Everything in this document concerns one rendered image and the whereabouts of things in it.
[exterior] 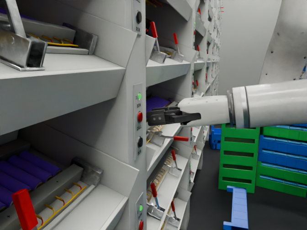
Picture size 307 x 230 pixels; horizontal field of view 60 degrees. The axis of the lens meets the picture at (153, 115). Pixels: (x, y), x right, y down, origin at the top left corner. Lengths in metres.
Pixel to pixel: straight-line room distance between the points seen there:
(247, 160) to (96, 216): 1.30
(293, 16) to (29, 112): 0.46
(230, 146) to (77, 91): 1.35
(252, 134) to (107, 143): 1.22
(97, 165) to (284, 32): 0.41
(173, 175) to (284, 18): 0.62
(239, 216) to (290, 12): 0.72
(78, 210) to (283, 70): 0.49
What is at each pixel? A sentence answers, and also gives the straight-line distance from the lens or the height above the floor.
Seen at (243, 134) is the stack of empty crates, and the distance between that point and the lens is 1.55.
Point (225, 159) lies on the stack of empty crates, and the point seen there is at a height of 0.18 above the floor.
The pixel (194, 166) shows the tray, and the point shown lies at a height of 0.15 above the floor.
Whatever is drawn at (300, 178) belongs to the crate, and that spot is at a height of 0.11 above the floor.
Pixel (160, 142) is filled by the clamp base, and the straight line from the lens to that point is 0.65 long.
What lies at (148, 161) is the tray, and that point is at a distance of 0.50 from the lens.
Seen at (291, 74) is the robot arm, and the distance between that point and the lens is 0.65.
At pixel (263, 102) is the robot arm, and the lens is 0.53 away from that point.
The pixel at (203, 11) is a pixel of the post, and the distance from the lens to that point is 1.79.
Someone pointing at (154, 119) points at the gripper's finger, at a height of 0.62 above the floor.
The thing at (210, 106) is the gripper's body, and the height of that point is 0.66.
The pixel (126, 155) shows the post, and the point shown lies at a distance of 0.41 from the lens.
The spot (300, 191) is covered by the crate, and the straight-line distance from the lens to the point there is 1.74.
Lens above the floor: 0.74
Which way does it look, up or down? 12 degrees down
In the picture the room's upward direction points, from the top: straight up
